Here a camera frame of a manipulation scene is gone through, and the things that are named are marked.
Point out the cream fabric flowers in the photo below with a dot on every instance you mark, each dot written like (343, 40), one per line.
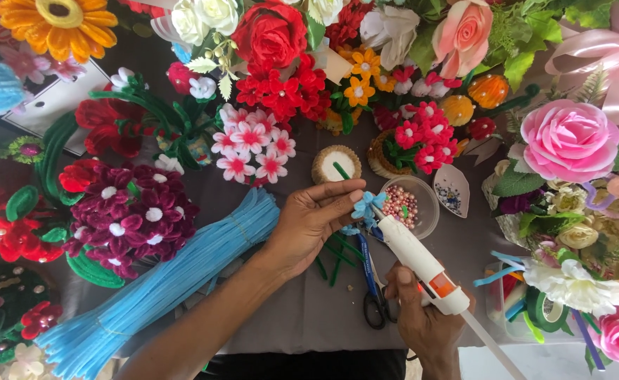
(27, 364)

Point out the white fabric roses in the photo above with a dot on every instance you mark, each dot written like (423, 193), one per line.
(204, 18)

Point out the yellow orange pipe cleaner bud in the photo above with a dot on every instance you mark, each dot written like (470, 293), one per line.
(457, 110)

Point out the white leaf shaped dish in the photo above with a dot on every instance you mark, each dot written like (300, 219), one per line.
(451, 190)

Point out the green floral tape roll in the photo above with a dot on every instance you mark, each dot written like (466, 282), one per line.
(547, 311)

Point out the orange pipe cleaner sunflower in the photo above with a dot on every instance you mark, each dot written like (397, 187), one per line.
(59, 29)

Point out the small orange fabric flowers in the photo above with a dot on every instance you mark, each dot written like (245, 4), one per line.
(361, 79)

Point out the person's left hand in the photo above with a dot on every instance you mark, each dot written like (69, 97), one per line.
(304, 227)

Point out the translucent glue stick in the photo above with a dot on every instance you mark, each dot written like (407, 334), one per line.
(491, 343)

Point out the pink ribbon bow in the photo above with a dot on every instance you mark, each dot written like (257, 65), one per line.
(605, 58)

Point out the red white small flowers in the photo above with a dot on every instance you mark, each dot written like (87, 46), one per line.
(425, 83)

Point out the small green purple flower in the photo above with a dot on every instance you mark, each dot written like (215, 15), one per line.
(24, 150)

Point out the person's black clothing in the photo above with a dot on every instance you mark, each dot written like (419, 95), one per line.
(309, 365)

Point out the large pink fabric rose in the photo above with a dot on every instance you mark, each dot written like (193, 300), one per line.
(570, 140)

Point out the peach fabric rose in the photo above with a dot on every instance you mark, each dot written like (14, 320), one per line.
(462, 37)

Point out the red pipe cleaner bud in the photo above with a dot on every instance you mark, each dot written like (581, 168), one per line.
(481, 128)

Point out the green pipe cleaner stem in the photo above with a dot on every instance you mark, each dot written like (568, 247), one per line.
(341, 170)

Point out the clear bowl of pink beads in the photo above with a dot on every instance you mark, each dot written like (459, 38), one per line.
(409, 206)

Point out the large white fabric flower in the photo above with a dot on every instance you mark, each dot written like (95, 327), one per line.
(391, 29)

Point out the woven pot of red flowers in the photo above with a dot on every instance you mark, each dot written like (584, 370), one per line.
(420, 140)

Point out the green pipe cleaner pieces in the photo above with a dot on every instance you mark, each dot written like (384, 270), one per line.
(336, 261)

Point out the red fabric rose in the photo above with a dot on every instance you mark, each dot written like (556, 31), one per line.
(270, 34)

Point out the clear plastic container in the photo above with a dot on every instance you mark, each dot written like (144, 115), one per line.
(499, 316)

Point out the dark green pearl bouquet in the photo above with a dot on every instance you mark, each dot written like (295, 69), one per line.
(1, 311)

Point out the grey table cloth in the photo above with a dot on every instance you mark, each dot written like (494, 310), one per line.
(299, 311)

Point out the purple pipe cleaner stick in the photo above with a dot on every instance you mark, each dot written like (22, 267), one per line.
(588, 340)

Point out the green fabric leaves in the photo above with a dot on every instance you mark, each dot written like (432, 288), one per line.
(531, 37)

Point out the green stems with white flowers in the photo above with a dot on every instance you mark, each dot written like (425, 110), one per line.
(146, 103)

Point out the basket bouquet of cream roses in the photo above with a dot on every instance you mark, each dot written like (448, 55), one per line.
(568, 221)

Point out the white hot glue gun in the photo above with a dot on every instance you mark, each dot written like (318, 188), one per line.
(415, 253)

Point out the white printed card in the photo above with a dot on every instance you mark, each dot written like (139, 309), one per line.
(51, 103)

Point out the red pipe cleaner tulip bunch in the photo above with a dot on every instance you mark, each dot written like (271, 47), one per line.
(106, 126)

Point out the pink white pipe cleaner flowers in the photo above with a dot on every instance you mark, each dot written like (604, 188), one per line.
(251, 145)

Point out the small blue pipe cleaner flower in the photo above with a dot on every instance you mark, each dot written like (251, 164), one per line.
(365, 206)

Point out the tiny blue flower piece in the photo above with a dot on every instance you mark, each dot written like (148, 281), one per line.
(349, 230)

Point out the person's right hand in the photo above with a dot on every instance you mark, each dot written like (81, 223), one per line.
(431, 327)

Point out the red flowers with green leaves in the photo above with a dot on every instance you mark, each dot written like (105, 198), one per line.
(16, 232)

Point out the maroon pipe cleaner flower bouquet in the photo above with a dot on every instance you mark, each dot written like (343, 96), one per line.
(130, 216)

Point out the woven pot with white foam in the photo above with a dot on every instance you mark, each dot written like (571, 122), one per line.
(324, 163)

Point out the red fabric flowers with pearls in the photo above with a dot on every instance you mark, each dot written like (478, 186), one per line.
(283, 89)

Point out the blue pipe cleaner pieces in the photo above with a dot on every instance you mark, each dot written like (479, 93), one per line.
(499, 270)

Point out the bundle of blue pipe cleaners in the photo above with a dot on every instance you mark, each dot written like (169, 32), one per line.
(172, 285)

